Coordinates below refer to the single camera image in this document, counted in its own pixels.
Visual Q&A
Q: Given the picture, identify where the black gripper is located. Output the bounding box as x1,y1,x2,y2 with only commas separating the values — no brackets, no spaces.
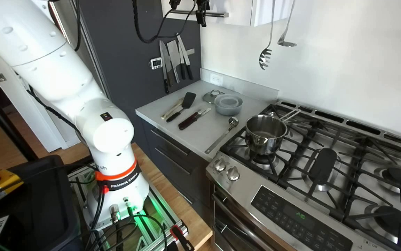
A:
194,0,212,28

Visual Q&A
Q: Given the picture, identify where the short metal door handle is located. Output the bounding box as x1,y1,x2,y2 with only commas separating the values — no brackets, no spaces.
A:
169,10,230,20

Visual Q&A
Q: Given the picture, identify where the dark grey tall cabinet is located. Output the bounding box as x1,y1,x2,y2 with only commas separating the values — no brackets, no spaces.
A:
74,0,204,116

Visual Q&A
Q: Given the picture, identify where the dark grey drawer cabinet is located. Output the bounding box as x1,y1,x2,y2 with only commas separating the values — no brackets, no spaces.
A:
133,111,214,225

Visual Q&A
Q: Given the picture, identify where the magnetic knife strip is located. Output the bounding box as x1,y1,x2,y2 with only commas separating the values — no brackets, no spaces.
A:
158,46,197,62

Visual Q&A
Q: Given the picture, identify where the hanging steel slotted spoon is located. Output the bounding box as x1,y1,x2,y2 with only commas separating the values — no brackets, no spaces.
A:
258,0,278,72

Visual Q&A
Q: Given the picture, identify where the round glass pot lid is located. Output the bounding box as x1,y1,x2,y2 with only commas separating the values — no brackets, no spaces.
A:
202,88,227,106

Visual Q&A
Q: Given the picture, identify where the black spatula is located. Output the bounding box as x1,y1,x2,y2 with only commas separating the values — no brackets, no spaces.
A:
165,91,198,125

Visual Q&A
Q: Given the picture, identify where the hanging steel ladle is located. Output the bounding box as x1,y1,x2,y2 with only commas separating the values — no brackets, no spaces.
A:
276,0,300,49

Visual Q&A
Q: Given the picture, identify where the pale blue bowl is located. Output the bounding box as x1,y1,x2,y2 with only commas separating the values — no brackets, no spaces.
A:
214,94,246,118

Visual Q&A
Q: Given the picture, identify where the long steel measuring spoon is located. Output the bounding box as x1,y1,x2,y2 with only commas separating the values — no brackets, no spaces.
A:
204,116,241,155

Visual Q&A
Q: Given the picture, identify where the small steel saucepan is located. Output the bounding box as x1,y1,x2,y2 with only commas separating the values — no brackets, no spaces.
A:
246,108,301,158

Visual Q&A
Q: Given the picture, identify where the black equipment box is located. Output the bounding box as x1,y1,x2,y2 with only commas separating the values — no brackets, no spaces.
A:
0,155,84,251

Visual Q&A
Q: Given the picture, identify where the black handled kitchen knife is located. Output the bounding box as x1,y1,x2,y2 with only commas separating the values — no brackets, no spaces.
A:
166,40,183,86
175,35,190,81
179,33,195,81

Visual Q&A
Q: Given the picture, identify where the large black handled knife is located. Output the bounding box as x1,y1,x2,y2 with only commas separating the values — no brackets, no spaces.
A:
158,40,172,95

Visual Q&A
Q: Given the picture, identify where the small white wall device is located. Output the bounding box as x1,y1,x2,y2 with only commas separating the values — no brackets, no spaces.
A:
149,56,165,72

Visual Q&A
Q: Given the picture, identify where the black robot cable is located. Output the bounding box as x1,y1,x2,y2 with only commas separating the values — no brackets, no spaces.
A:
26,0,198,137

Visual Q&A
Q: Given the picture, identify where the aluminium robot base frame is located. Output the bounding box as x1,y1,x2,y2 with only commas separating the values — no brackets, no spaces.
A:
67,165,198,251

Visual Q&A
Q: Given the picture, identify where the red handled hand tool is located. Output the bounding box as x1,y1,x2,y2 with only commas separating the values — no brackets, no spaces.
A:
169,224,195,251

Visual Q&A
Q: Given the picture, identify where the black base cable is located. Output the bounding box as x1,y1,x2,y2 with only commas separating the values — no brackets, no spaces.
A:
83,186,108,251

